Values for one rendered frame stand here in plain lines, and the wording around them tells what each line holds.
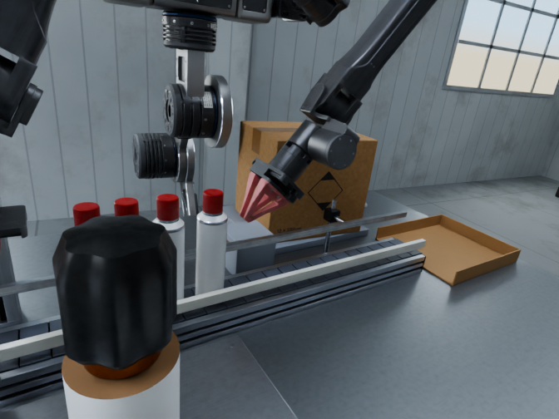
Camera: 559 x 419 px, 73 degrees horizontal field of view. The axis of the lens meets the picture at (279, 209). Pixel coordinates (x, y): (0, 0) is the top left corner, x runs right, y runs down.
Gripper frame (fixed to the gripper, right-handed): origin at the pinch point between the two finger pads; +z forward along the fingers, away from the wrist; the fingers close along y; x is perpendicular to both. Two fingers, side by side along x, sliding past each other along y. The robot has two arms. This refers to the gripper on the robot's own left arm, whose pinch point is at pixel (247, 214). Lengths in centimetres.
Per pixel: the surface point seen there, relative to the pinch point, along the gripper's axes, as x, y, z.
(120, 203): -18.8, 0.2, 9.9
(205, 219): -6.5, 0.7, 4.7
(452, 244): 68, -2, -32
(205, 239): -4.2, 1.2, 7.4
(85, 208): -22.2, 0.6, 12.9
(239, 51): 64, -227, -90
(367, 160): 31.8, -16.7, -31.2
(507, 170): 458, -209, -277
